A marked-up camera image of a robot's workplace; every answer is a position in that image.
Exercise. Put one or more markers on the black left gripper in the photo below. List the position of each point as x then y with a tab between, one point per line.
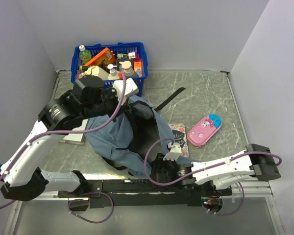
111	91

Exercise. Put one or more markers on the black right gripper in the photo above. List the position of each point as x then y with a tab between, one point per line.
158	161

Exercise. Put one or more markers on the blue student backpack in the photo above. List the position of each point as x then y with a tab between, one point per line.
134	139

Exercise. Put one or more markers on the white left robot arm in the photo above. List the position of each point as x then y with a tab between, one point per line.
22	178

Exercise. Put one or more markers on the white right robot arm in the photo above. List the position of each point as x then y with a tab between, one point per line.
255	161

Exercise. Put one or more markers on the cream pump bottle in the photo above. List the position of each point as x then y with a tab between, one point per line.
114	74

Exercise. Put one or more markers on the grey pump bottle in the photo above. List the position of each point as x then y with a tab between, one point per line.
126	66

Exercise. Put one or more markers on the floral Little Women book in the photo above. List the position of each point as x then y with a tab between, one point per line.
179	132

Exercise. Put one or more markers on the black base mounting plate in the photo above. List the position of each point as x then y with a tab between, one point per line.
141	192

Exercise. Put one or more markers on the black packaged item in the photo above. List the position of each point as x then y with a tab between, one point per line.
121	58

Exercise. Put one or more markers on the orange snack box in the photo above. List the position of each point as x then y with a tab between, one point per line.
103	58

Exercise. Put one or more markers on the white notebook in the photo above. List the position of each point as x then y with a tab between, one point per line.
77	139

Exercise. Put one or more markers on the pink orange bottle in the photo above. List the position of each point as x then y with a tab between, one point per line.
138	66

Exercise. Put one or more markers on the green drink bottle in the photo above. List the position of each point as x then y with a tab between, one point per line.
84	54

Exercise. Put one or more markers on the pink cartoon pencil case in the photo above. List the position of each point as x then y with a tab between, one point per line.
201	133

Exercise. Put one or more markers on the blue plastic shopping basket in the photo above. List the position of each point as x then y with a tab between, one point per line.
131	49

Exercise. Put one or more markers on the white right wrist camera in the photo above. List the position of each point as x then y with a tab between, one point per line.
174	153

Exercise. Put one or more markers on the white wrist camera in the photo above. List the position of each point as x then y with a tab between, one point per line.
174	153
130	89

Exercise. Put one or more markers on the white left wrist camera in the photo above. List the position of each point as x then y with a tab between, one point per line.
130	89

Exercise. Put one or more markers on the aluminium front rail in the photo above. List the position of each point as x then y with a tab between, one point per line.
250	186

